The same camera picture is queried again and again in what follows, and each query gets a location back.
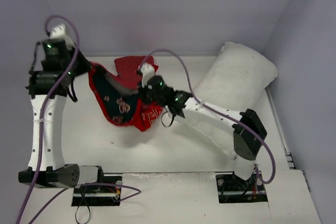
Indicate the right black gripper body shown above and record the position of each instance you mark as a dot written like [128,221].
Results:
[143,89]

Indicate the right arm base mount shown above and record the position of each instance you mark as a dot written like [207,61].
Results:
[234,190]

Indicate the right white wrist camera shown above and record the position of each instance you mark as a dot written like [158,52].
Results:
[146,71]

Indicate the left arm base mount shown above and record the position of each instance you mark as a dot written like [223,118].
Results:
[96,196]

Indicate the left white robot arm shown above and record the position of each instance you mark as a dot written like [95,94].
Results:
[49,89]

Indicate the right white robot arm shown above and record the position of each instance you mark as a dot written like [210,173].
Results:
[232,131]

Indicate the red navy pillowcase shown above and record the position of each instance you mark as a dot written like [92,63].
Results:
[117,94]

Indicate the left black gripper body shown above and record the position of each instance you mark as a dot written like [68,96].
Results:
[84,64]

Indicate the white pillow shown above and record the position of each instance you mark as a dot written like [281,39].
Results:
[237,78]

